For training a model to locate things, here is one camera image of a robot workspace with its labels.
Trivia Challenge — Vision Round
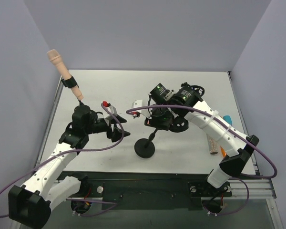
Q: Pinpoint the black stand with orange microphone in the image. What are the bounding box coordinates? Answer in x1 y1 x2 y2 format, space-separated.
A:
133 115 189 158

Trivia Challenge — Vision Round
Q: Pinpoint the black tripod shock mount stand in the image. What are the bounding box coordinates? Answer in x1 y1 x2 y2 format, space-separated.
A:
181 82 205 96

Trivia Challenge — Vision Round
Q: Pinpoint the silver glitter microphone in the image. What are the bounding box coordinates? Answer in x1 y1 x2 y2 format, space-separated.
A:
206 135 219 155

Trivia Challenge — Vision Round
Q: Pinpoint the cyan microphone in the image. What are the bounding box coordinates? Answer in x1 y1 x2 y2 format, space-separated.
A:
223 115 233 125

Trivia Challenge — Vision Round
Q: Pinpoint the orange microphone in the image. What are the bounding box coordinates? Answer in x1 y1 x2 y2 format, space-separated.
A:
220 147 227 157

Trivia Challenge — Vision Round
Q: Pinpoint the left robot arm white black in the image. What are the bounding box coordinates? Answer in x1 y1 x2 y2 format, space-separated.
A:
8 102 130 229

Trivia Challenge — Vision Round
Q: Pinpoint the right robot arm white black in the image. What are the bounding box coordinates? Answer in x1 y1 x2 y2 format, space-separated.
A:
134 83 259 195

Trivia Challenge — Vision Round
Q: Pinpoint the black stand with beige microphone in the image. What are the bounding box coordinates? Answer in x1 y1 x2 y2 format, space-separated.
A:
61 76 83 105

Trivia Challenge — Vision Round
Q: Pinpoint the beige microphone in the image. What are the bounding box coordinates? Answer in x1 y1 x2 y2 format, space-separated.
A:
46 49 83 100

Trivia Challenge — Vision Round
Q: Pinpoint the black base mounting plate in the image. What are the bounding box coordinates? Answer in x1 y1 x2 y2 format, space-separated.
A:
57 172 232 214

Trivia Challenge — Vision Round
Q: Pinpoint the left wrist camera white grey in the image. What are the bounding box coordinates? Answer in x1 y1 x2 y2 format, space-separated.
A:
102 101 117 124

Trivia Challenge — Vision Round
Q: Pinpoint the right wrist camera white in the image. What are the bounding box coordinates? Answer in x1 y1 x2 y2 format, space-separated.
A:
132 99 151 119

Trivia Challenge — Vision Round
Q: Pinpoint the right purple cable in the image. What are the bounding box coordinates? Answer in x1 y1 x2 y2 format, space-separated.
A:
125 105 277 179

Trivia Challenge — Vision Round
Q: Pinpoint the purple cable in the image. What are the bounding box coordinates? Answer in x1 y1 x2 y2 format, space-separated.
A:
125 105 277 179
0 104 124 219

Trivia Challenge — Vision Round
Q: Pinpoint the aluminium frame rail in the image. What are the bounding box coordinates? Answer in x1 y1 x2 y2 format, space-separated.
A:
228 155 277 200

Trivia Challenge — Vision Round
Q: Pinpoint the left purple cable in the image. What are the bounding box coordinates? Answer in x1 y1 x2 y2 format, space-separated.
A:
0 104 124 219

